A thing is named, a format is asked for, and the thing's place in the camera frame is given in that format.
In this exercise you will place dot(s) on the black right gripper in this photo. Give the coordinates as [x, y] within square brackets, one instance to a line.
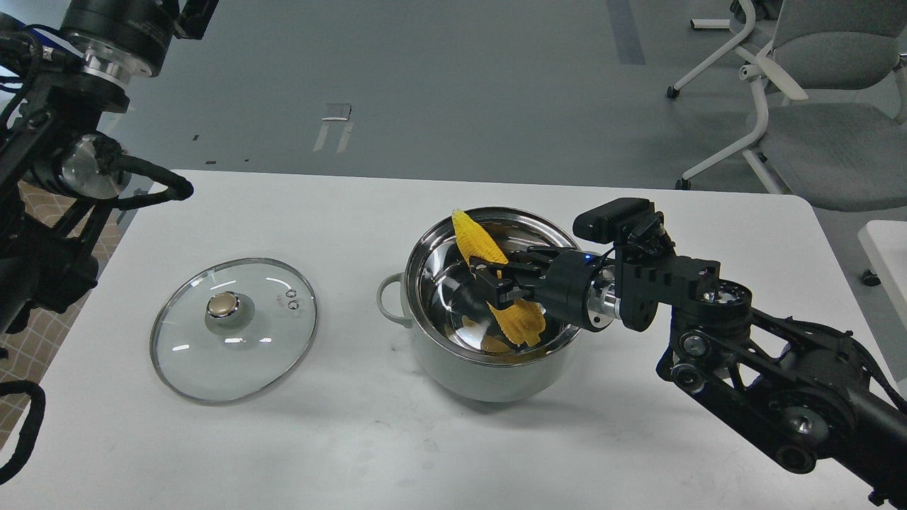
[576, 289]

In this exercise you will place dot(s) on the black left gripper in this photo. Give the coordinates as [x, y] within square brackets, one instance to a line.
[141, 29]

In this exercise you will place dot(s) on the yellow corn cob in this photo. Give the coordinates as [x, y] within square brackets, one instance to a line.
[521, 322]

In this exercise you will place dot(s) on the glass pot lid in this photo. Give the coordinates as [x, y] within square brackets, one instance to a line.
[234, 329]

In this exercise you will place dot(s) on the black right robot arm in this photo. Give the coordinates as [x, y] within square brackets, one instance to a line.
[799, 391]

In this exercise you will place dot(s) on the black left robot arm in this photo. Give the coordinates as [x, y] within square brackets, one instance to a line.
[61, 176]

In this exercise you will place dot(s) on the grey steel cooking pot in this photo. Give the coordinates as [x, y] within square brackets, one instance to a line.
[455, 337]

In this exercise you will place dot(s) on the grey office chair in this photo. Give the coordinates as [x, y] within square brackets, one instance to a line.
[844, 157]

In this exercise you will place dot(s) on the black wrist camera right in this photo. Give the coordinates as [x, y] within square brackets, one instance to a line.
[609, 222]

